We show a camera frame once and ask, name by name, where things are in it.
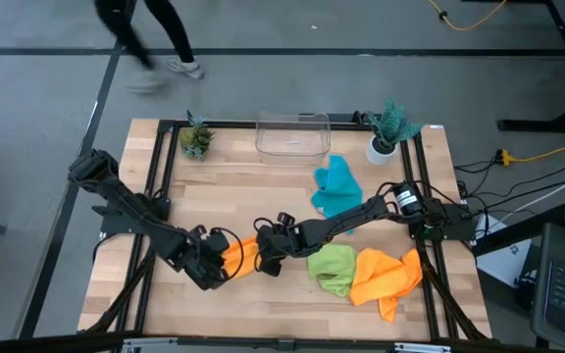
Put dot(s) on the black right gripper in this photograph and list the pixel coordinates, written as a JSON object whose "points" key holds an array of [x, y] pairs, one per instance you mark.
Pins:
{"points": [[287, 240]]}

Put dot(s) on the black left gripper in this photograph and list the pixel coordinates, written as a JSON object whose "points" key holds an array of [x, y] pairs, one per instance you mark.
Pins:
{"points": [[204, 267]]}

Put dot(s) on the orange microfiber towel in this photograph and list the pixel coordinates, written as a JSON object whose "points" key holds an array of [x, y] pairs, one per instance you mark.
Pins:
{"points": [[385, 277], [243, 255]]}

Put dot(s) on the green microfiber towel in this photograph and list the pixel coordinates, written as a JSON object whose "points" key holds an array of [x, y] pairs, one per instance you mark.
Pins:
{"points": [[331, 265]]}

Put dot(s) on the teal microfiber towel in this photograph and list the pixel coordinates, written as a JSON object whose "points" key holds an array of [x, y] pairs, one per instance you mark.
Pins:
{"points": [[336, 188]]}

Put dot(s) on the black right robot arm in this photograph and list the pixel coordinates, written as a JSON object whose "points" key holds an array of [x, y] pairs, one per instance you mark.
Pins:
{"points": [[351, 216]]}

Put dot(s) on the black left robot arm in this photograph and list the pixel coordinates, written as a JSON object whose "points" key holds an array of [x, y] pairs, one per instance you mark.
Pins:
{"points": [[130, 211]]}

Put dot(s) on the clear plastic bin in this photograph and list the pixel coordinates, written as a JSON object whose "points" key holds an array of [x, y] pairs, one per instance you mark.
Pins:
{"points": [[292, 152]]}

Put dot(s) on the small green succulent plant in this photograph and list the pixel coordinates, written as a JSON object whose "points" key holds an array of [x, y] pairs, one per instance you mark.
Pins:
{"points": [[196, 139]]}

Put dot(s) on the snake plant in white pot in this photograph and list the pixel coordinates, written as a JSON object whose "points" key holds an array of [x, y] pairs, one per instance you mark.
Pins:
{"points": [[390, 127]]}

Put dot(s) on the white box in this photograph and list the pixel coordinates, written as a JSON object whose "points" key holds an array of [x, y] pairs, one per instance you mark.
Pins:
{"points": [[508, 260]]}

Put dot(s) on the person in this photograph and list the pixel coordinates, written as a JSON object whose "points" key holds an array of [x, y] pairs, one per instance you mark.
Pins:
{"points": [[120, 29]]}

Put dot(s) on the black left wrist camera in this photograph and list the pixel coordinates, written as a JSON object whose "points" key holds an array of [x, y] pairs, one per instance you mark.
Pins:
{"points": [[214, 237]]}

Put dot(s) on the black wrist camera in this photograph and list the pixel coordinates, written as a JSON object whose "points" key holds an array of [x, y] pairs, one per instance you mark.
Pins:
{"points": [[214, 237], [286, 219]]}

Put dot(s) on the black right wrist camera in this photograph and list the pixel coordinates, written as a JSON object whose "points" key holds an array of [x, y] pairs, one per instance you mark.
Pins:
{"points": [[286, 219]]}

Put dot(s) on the black rail with grey brackets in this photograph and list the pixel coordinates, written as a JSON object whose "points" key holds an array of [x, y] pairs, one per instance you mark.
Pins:
{"points": [[282, 344]]}

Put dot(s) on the black aluminium table frame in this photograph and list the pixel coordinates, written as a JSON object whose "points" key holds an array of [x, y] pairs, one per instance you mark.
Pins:
{"points": [[233, 124]]}

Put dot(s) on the black desk frame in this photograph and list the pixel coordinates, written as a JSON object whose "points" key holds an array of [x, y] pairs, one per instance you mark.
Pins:
{"points": [[532, 125]]}

